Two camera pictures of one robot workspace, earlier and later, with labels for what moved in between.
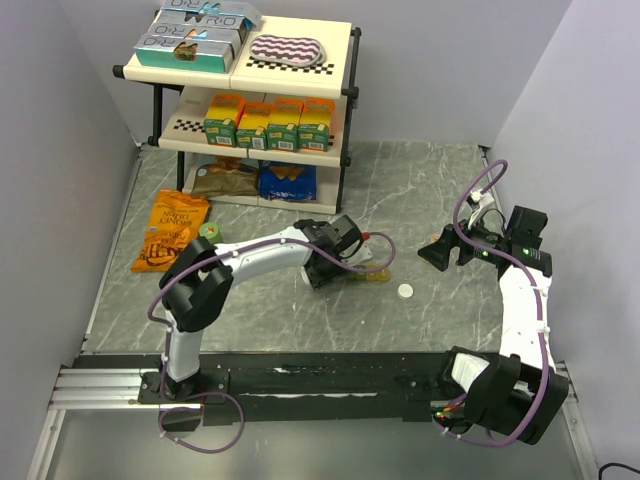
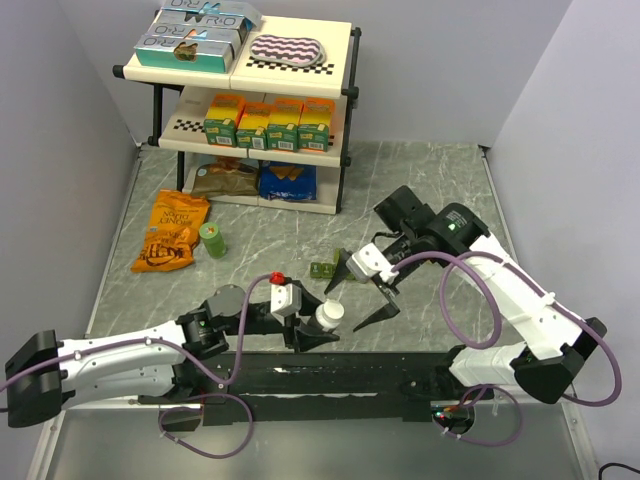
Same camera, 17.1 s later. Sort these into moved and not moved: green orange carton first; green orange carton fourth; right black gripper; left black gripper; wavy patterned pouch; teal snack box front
Moved: right black gripper; left black gripper
Not moved: teal snack box front; green orange carton fourth; green orange carton first; wavy patterned pouch
